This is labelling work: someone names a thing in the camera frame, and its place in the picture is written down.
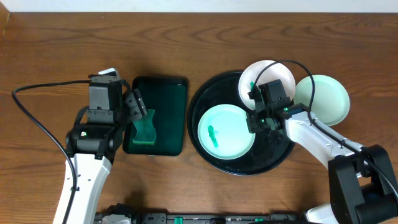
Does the black round tray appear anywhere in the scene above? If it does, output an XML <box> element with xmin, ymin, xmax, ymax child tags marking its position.
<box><xmin>187</xmin><ymin>71</ymin><xmax>295</xmax><ymax>175</ymax></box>

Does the green sponge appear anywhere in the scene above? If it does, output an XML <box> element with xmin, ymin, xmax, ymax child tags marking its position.
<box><xmin>132</xmin><ymin>109</ymin><xmax>157</xmax><ymax>145</ymax></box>

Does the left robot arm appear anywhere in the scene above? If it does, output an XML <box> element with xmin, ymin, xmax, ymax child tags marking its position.
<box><xmin>53</xmin><ymin>89</ymin><xmax>147</xmax><ymax>223</ymax></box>

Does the white plate top right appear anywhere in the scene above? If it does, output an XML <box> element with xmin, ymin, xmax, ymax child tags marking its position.
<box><xmin>238</xmin><ymin>60</ymin><xmax>296</xmax><ymax>110</ymax></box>

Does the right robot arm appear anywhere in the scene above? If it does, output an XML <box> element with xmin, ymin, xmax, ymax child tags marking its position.
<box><xmin>247</xmin><ymin>103</ymin><xmax>397</xmax><ymax>223</ymax></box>

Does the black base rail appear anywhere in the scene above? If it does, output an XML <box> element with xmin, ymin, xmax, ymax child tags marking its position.
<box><xmin>93</xmin><ymin>213</ymin><xmax>309</xmax><ymax>224</ymax></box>

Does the black rectangular tray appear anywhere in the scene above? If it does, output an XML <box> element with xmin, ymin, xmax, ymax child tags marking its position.
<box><xmin>123</xmin><ymin>77</ymin><xmax>188</xmax><ymax>156</ymax></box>

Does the mint plate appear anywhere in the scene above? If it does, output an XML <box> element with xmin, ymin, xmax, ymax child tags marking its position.
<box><xmin>197</xmin><ymin>104</ymin><xmax>256</xmax><ymax>160</ymax></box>
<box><xmin>294</xmin><ymin>75</ymin><xmax>350</xmax><ymax>126</ymax></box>

